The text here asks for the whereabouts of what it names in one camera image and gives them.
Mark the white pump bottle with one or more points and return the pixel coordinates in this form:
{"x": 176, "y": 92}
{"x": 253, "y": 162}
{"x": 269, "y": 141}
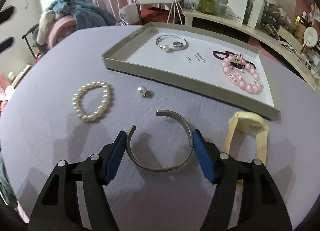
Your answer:
{"x": 255, "y": 13}

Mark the round white hand mirror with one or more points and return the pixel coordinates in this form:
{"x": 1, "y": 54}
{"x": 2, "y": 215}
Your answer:
{"x": 311, "y": 36}

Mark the white cardboard box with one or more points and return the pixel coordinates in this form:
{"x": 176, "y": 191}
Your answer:
{"x": 235, "y": 6}

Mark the silver cuff bangle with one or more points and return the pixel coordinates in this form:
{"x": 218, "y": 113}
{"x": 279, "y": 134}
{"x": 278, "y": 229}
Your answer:
{"x": 140, "y": 162}

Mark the green glass jar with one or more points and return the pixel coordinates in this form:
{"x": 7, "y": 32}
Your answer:
{"x": 207, "y": 6}

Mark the pink rolled blanket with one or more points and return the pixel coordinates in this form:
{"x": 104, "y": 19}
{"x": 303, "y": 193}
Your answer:
{"x": 62, "y": 28}

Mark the blue fleece blanket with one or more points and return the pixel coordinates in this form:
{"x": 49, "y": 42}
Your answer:
{"x": 85, "y": 13}

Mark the thin silver bangle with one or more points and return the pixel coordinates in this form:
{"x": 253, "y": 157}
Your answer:
{"x": 170, "y": 35}

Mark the cream wooden desk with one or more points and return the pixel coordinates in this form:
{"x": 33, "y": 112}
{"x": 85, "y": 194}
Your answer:
{"x": 225, "y": 22}

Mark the grey cardboard tray box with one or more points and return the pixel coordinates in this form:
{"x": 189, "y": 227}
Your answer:
{"x": 175, "y": 71}

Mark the small pearl earring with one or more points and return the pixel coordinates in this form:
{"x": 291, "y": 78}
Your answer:
{"x": 141, "y": 89}

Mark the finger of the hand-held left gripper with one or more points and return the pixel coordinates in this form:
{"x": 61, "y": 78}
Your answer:
{"x": 6, "y": 13}
{"x": 6, "y": 43}

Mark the black metal rack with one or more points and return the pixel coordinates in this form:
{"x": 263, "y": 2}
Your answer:
{"x": 31, "y": 33}

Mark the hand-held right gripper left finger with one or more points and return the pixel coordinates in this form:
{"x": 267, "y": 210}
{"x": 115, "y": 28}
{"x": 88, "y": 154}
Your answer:
{"x": 113, "y": 161}

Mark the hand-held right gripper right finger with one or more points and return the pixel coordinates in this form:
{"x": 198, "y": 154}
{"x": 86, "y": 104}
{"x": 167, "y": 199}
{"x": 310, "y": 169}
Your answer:
{"x": 203, "y": 158}

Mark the cream cloth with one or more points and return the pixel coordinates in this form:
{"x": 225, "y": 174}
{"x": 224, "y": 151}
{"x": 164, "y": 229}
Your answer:
{"x": 46, "y": 23}

